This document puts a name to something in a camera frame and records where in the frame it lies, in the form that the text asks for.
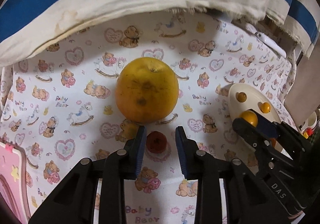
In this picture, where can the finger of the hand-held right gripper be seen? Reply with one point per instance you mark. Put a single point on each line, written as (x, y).
(267, 126)
(246, 134)

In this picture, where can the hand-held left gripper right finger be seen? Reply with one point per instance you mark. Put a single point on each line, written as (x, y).
(181, 154)

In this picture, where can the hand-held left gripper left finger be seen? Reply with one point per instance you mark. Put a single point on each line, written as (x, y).
(140, 154)

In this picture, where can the yellow cherry tomato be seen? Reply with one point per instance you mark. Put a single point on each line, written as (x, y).
(248, 117)

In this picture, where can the small yellow round fruit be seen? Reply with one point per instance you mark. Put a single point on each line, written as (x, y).
(265, 107)

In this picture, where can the small dark red round fruit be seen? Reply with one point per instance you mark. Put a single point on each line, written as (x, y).
(156, 142)

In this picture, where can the white round plate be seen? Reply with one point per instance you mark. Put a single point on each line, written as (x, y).
(250, 99)

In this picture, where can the small brownish round fruit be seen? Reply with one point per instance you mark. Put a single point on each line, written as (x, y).
(241, 97)

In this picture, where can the colourful figurine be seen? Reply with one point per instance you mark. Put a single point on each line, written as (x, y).
(310, 129)

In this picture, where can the large yellow apple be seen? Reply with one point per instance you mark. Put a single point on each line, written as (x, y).
(147, 89)

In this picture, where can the white plastic object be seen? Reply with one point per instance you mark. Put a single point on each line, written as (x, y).
(268, 42)

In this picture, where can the bear printed blanket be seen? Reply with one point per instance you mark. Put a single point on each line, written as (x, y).
(75, 94)

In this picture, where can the pink plastic box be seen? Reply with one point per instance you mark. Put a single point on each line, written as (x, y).
(11, 179)

